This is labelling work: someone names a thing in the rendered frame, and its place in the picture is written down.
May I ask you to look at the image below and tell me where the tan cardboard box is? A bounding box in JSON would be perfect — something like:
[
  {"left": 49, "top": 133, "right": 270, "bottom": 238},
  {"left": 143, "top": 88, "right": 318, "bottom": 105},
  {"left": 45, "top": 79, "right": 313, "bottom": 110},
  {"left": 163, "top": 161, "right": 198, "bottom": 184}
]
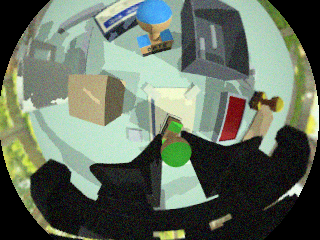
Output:
[{"left": 68, "top": 73, "right": 125, "bottom": 127}]

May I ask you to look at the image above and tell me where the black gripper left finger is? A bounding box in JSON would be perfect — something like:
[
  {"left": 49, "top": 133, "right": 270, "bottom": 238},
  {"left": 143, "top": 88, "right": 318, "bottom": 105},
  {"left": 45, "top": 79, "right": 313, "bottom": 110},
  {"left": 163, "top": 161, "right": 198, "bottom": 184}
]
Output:
[{"left": 89, "top": 133, "right": 163, "bottom": 208}]

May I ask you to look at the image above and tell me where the blue and white stamp pad tin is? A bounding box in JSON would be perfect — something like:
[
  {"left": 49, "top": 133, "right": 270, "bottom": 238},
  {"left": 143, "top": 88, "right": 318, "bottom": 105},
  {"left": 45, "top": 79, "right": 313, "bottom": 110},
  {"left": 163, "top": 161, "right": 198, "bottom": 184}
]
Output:
[{"left": 93, "top": 0, "right": 145, "bottom": 43}]

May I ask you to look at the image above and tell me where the white mug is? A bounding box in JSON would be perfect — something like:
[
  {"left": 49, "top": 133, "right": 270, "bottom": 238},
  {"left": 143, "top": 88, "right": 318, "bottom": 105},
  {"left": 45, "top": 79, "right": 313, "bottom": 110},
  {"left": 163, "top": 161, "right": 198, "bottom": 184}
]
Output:
[{"left": 16, "top": 39, "right": 72, "bottom": 113}]

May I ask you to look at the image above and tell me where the wooden rubber stamp with yellow knob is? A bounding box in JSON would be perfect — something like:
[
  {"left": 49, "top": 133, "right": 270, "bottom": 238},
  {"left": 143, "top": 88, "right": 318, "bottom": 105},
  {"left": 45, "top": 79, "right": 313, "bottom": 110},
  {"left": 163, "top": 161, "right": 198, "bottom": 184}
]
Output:
[{"left": 249, "top": 91, "right": 284, "bottom": 112}]

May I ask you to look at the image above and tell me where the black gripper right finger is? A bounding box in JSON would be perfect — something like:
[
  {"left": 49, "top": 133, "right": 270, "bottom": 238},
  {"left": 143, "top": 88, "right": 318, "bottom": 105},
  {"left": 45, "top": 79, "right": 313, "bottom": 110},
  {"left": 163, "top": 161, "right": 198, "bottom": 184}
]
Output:
[{"left": 180, "top": 131, "right": 263, "bottom": 199}]

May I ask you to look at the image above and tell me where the tan clipboard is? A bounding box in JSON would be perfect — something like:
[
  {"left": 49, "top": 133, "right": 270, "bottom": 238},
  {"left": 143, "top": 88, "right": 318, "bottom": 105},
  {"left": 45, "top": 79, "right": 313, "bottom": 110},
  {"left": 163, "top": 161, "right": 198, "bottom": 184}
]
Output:
[{"left": 240, "top": 104, "right": 273, "bottom": 143}]

